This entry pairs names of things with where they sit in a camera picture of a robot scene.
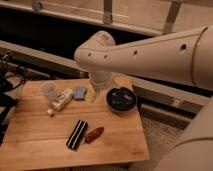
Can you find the white plastic bottle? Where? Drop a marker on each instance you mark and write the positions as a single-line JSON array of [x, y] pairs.
[[60, 102]]

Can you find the black white striped block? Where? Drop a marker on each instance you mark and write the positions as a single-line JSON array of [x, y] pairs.
[[77, 135]]

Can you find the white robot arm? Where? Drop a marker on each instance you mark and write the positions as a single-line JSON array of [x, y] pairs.
[[184, 57]]

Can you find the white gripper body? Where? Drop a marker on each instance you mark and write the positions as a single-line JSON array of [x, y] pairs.
[[100, 80]]

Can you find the metal window railing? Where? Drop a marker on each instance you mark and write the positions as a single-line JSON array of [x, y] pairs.
[[149, 17]]

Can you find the black ceramic bowl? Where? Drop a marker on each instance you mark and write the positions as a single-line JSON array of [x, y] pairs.
[[121, 99]]

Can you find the blue sponge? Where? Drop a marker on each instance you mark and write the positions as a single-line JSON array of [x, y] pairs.
[[80, 93]]

